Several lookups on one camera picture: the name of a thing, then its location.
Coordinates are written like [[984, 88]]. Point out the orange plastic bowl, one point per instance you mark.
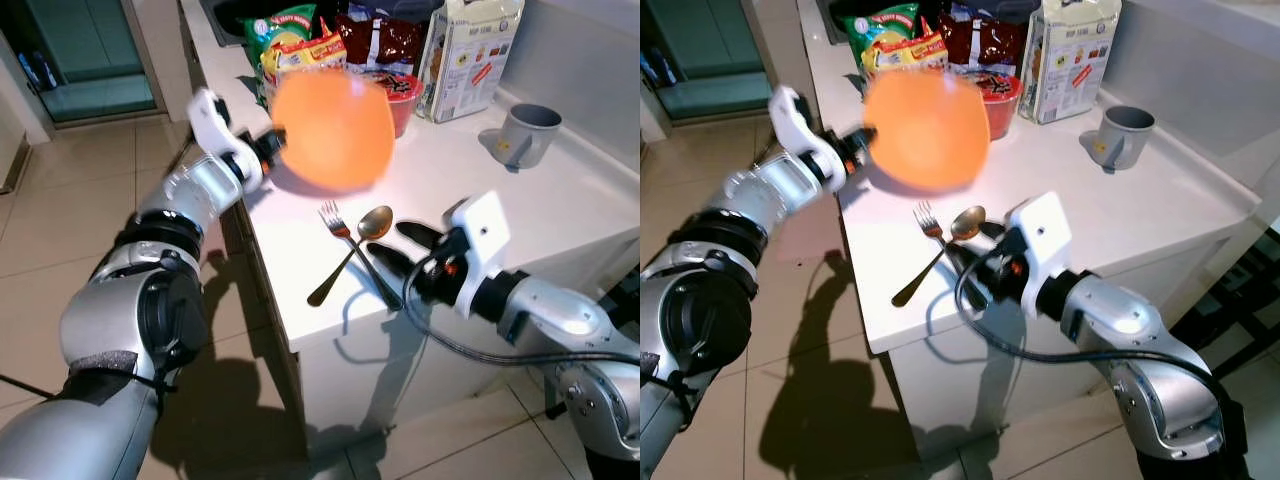
[[928, 130], [335, 130]]

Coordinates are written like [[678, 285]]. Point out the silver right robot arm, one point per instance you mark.
[[1140, 340], [570, 330]]

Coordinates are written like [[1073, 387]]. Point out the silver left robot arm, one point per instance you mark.
[[110, 320], [700, 320]]

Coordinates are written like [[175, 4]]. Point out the bronze metal spoon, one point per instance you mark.
[[350, 258], [935, 262]]

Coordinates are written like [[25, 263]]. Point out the silver metal fork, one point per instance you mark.
[[932, 230], [345, 238]]

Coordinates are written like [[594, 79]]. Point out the yellow red snack packet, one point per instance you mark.
[[910, 55], [310, 52]]

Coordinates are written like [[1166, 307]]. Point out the green snack bag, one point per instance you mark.
[[270, 28], [880, 25]]

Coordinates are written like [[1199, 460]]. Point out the red instant noodle bowl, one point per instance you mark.
[[1004, 105], [404, 100]]

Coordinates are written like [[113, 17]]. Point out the white counter cabinet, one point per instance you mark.
[[930, 395], [340, 390]]

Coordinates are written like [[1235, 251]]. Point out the grey ceramic mug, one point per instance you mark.
[[530, 135], [1125, 138]]

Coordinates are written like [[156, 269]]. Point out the dark red snack bag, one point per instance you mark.
[[385, 40], [985, 40]]

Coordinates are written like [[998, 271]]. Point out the black chair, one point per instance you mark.
[[1235, 290], [622, 300]]

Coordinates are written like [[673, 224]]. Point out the white printed food bag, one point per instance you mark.
[[1075, 60], [470, 60]]

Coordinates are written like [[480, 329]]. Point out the teal door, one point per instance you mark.
[[700, 50], [90, 50]]

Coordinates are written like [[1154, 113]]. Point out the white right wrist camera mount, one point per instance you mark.
[[482, 235], [1045, 235]]

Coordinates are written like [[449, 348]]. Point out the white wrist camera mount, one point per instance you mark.
[[482, 235], [1045, 235], [795, 125], [215, 125]]

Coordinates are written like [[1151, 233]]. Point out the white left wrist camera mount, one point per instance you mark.
[[215, 125], [795, 125]]

